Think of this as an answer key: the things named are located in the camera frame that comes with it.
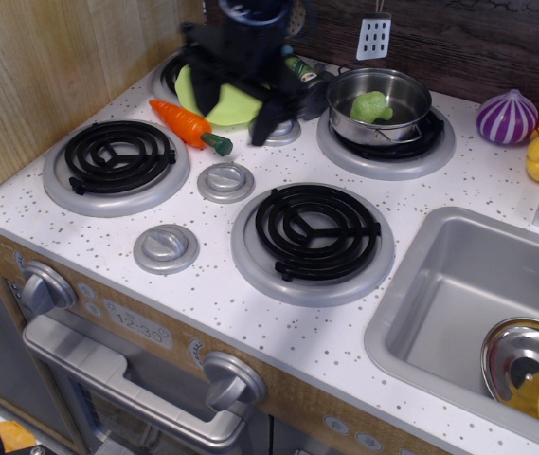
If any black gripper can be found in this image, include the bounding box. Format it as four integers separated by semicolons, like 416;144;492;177
181;21;304;146

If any green toy broccoli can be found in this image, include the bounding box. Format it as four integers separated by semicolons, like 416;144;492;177
350;91;393;123

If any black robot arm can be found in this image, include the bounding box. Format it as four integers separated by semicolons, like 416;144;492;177
181;1;304;146

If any light green plastic plate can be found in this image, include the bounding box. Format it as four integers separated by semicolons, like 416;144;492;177
174;65;262;126

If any orange toy carrot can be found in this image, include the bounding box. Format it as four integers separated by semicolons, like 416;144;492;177
149;99;233;156

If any silver stove knob back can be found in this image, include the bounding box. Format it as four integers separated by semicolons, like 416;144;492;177
264;119;301;147

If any silver stove knob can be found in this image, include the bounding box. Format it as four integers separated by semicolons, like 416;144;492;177
133;224;200;275
197;163;256;204
264;119;301;147

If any green toy peas can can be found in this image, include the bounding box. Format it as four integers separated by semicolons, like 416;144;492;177
281;45;337;120

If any back left stove burner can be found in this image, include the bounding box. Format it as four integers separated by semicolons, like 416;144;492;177
151;51;186;105

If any stove burner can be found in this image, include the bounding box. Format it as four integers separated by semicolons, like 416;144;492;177
230;183;395;308
316;108;456;181
151;51;186;105
43;120;190;218

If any silver stove knob middle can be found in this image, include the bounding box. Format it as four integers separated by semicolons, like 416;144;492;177
197;163;256;204

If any hanging silver skimmer ladle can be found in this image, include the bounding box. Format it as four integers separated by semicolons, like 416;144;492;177
287;0;307;38

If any small steel pot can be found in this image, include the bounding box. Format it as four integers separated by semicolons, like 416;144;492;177
326;68;432;147

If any hanging white slotted spatula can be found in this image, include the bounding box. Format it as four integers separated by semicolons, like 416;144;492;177
356;1;392;61

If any front left stove burner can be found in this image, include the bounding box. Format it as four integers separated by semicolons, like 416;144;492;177
43;120;190;218

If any front right stove burner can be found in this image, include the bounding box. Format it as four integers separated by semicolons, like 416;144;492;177
230;183;395;308

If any silver stove knob front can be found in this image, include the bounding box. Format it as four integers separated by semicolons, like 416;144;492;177
133;224;200;275

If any back right stove burner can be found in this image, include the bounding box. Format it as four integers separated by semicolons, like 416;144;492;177
316;108;456;181

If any purple striped toy onion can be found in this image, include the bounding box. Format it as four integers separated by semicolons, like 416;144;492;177
476;89;538;145

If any left oven dial knob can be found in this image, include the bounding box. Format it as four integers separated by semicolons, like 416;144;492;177
21;261;78;315

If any oven dial knob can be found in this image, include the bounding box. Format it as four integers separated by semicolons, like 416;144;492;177
21;261;78;315
203;351;267;411

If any grey toy sink basin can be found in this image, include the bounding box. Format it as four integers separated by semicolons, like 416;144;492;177
365;208;539;445

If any right oven dial knob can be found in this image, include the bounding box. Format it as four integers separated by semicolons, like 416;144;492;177
203;351;267;411

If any steel pot lid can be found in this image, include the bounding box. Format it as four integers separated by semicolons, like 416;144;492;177
480;318;539;416

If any silver oven door handle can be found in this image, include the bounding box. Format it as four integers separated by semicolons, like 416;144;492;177
23;316;245;454

